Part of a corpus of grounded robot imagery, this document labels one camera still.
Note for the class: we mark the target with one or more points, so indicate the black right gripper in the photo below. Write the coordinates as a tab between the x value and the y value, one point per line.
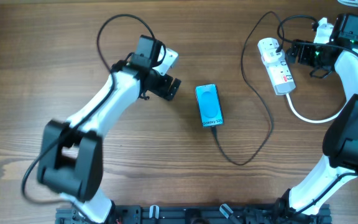
304	56

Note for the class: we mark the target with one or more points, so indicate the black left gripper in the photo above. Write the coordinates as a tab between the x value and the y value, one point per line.
166	80

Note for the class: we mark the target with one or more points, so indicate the Galaxy S25 smartphone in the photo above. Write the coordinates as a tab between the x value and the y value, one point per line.
209	105

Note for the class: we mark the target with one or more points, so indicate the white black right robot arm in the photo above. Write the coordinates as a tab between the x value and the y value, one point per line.
339	163

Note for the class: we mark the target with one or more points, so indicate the white charger adapter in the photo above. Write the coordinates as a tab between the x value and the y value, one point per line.
270	57

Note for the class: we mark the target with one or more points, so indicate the white power strip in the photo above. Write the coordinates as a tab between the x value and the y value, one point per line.
279	73

